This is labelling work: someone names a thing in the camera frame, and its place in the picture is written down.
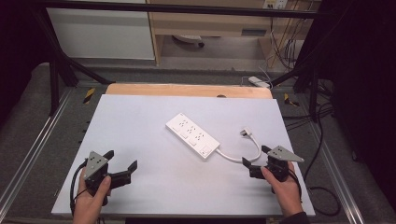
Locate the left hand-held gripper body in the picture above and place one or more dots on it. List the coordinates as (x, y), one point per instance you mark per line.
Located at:
(95, 165)

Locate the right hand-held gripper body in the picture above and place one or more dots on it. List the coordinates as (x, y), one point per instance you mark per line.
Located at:
(278, 165)

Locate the white plug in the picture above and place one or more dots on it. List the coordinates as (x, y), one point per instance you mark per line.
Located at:
(246, 132)

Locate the person's right hand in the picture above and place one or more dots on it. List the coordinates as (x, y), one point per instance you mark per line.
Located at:
(288, 193)

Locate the person's left hand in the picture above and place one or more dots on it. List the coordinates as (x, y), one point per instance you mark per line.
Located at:
(88, 203)

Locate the white floor power strip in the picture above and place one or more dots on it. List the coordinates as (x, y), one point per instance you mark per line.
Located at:
(258, 82)

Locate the black metal stand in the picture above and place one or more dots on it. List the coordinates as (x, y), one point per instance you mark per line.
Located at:
(54, 81)
(313, 90)

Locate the wooden table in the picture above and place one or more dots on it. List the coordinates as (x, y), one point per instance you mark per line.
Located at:
(186, 90)

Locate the black curtain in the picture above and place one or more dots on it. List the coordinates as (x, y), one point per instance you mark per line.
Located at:
(15, 56)
(364, 93)

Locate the white cabinet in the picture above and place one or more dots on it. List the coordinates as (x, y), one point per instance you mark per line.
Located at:
(102, 34)

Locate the office chair base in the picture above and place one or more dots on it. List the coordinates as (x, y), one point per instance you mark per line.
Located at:
(190, 39)

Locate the light wooden desk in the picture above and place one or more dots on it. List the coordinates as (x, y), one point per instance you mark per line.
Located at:
(211, 23)

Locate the aluminium floor rail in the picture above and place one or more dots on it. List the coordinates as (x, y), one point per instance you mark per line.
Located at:
(34, 146)
(337, 177)

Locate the white wall outlet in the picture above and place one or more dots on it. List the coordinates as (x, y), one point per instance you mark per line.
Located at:
(275, 3)

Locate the black frame crossbar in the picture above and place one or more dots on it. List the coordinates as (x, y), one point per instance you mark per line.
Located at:
(186, 8)

